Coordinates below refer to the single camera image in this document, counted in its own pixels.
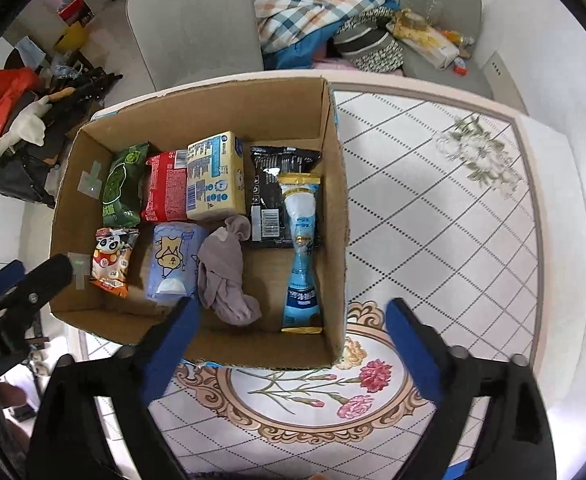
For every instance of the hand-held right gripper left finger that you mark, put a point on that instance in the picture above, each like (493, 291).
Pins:
(170, 355)

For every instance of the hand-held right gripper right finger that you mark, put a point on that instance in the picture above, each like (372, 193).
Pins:
(413, 350)

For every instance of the orange panda snack packet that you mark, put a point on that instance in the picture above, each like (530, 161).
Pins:
(113, 260)

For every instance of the blue tissue pack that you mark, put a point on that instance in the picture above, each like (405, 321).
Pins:
(173, 260)

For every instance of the grey sock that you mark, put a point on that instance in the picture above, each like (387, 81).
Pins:
(225, 275)

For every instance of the green snack packet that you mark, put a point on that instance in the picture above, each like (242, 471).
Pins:
(120, 187)

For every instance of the long blue packet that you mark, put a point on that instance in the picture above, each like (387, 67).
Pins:
(300, 255)

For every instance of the red snack packet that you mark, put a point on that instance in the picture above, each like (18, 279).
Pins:
(165, 192)

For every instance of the yellow tissue pack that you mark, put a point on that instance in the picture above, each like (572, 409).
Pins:
(216, 177)

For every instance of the black snack packet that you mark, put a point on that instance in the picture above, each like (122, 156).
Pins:
(268, 180)

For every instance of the cardboard box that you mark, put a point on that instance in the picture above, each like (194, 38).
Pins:
(283, 110)

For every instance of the black folding cart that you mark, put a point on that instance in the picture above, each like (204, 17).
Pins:
(43, 160)

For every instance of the plush goose toy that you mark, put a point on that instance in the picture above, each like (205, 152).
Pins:
(23, 127)

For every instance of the yellow bag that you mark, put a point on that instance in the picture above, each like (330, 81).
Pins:
(73, 35)

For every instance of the small red white item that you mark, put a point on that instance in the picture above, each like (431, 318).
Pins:
(459, 64)

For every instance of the pink cloth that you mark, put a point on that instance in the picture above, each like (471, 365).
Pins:
(333, 64)

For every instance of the grey upholstered chair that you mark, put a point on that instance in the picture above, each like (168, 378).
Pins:
(193, 25)

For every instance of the striped hats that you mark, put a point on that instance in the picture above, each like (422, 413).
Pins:
(368, 47)

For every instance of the yellow packet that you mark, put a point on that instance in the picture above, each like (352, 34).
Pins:
(430, 42)

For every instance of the blue cloth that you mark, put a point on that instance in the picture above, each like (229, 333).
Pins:
(293, 55)

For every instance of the grey cushioned chair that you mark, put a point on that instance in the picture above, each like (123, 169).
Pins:
(448, 15)

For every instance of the clear plastic bottle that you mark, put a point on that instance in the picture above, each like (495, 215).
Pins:
(435, 7)

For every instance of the plaid blanket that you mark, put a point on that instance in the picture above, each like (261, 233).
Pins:
(318, 5)

